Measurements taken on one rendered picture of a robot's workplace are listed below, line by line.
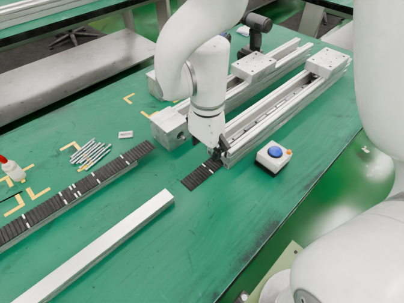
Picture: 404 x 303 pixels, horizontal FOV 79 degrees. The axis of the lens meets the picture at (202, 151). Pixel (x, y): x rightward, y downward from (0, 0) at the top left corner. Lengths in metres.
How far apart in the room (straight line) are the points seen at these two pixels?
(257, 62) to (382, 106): 0.90
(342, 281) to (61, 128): 0.99
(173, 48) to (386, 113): 0.33
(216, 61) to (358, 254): 0.38
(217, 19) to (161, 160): 0.53
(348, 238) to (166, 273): 0.49
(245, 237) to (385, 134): 0.53
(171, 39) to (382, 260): 0.39
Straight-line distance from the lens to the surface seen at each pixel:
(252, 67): 1.05
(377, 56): 0.21
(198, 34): 0.43
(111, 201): 0.79
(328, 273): 0.25
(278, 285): 0.65
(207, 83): 0.52
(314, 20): 2.45
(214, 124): 0.59
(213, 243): 0.69
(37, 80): 2.60
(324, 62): 1.16
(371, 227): 0.28
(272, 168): 0.79
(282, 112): 0.91
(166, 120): 0.83
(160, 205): 0.71
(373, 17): 0.21
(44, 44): 3.75
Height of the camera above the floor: 1.43
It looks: 49 degrees down
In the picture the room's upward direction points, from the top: straight up
